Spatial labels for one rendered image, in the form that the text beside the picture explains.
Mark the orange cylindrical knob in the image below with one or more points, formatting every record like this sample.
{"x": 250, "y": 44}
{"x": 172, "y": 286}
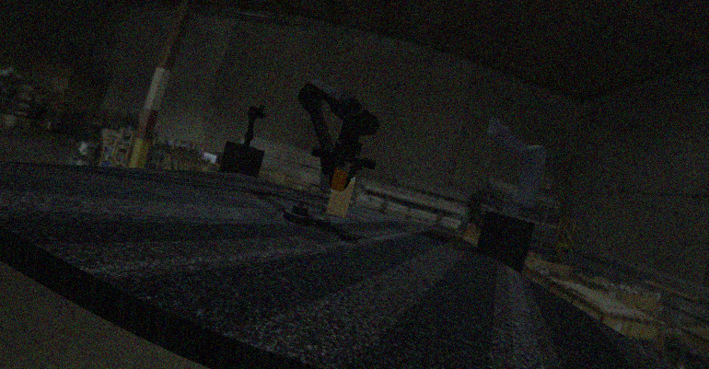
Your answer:
{"x": 339, "y": 179}

